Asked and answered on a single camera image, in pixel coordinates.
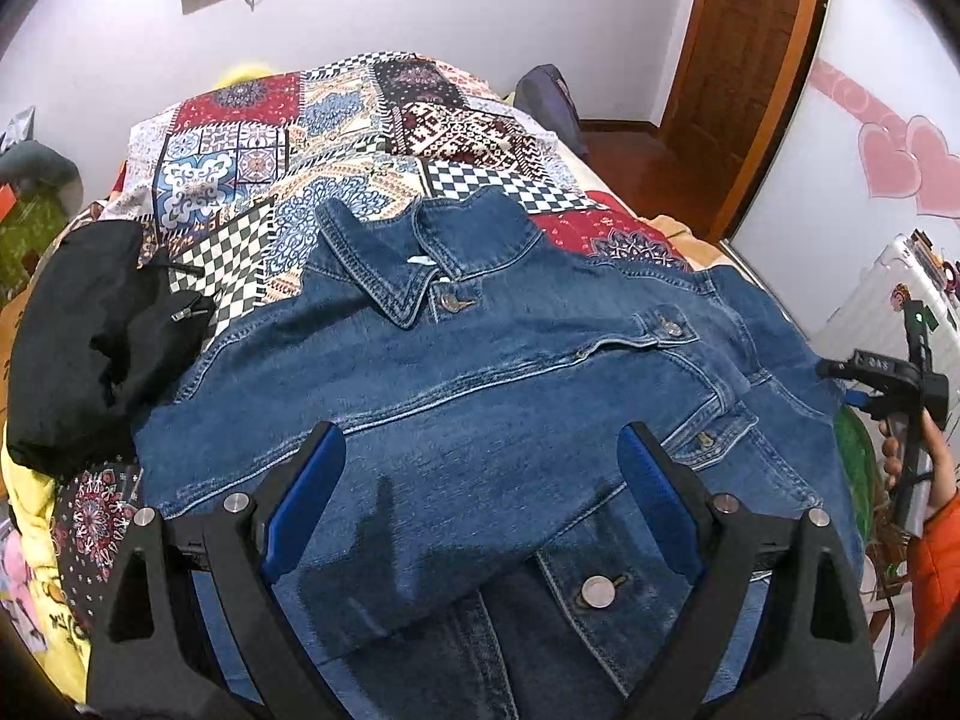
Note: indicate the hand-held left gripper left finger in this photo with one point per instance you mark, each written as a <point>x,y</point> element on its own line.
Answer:
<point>300,499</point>

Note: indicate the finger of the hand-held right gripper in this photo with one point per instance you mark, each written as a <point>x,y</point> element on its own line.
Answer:
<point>855,399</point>

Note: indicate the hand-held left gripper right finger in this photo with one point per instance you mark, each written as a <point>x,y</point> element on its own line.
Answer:
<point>660,499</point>

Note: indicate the blue denim jacket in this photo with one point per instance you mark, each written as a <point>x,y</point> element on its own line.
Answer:
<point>480,382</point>

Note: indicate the orange sleeved right forearm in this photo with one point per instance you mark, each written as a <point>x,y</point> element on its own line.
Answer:
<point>937,577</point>

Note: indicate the person's right hand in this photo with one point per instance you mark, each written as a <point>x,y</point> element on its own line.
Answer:
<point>911,457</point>

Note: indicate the white suitcase with stickers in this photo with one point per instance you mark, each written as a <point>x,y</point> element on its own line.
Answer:
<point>885,300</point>

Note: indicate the black jacket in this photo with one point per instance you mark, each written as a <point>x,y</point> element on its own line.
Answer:
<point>90,345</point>

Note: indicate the white wardrobe with heart stickers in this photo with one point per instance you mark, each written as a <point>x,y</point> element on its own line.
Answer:
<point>862,135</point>

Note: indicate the yellow cartoon bed sheet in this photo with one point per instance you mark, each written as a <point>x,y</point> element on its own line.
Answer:
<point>45,585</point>

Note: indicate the patchwork printed blanket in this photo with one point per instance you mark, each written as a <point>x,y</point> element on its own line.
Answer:
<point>360,142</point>

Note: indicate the wooden door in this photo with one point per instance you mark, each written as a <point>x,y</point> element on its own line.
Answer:
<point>739,52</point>

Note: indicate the green printed bag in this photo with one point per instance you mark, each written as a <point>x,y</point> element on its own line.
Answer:
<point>22,240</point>

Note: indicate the dark blue backpack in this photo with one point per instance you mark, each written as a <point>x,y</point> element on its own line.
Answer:
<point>547,109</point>

